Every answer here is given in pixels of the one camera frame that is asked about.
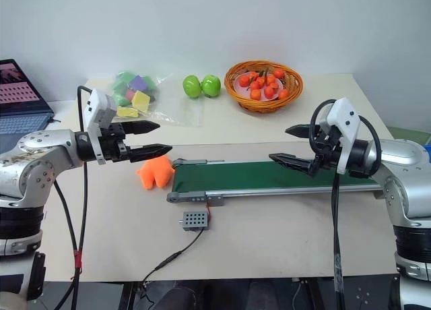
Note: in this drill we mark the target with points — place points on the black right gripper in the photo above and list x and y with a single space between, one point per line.
328 145

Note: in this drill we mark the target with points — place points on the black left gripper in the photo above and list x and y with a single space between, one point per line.
112 148

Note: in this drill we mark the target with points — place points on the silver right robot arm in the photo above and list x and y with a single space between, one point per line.
400 161

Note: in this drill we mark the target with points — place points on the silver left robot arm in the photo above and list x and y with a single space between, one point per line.
40 145

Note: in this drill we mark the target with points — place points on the green conveyor belt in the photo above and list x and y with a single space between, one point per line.
235 177

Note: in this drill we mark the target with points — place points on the flat yellow foam block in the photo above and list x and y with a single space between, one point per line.
127 112

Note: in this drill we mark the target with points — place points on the orange soft toy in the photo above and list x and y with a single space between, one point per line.
156 173

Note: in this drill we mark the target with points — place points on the large yellow foam block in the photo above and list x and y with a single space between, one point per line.
140 101

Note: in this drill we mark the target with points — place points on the clear plastic bag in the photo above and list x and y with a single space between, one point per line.
175 111

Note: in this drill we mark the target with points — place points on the small toy orange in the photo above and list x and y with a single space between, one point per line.
269 92
257 85
283 93
255 94
253 75
244 81
271 79
279 73

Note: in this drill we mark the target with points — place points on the purple foam block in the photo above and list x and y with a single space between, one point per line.
139 83

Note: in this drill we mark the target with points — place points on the green foam block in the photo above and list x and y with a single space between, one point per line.
152 82
118 87
124 76

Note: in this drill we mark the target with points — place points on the orange wicker basket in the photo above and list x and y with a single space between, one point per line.
242 102

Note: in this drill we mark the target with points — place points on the green toy apple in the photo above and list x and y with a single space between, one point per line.
192 86
211 86

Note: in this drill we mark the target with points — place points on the grey perforated control box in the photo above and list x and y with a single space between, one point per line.
195 221

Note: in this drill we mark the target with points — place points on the blue laptop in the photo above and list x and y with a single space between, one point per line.
20 101

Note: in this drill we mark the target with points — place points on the dark rounded shape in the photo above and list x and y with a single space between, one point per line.
182 298

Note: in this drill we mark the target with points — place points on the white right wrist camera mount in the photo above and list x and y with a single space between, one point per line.
348 124

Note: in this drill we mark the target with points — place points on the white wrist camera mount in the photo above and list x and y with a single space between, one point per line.
96 104
348 124

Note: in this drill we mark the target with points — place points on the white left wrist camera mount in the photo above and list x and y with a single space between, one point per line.
96 104

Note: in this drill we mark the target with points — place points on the black table frame leg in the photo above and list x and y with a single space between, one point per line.
125 296

